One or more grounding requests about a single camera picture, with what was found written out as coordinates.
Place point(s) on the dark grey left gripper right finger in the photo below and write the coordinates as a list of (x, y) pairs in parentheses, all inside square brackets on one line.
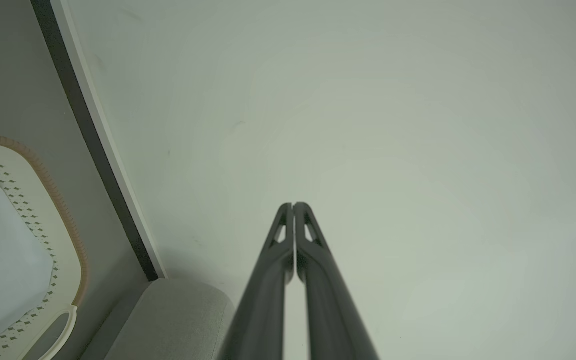
[(330, 305)]

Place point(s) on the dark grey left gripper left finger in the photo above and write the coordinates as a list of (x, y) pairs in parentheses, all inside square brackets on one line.
[(263, 300)]

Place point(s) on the white laundry basket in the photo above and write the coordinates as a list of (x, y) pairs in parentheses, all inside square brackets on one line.
[(33, 240)]

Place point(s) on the grey fabric sofa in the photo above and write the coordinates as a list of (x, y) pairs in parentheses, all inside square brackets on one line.
[(173, 320)]

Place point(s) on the white and dark baseboard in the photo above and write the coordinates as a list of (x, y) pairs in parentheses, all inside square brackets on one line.
[(98, 135)]

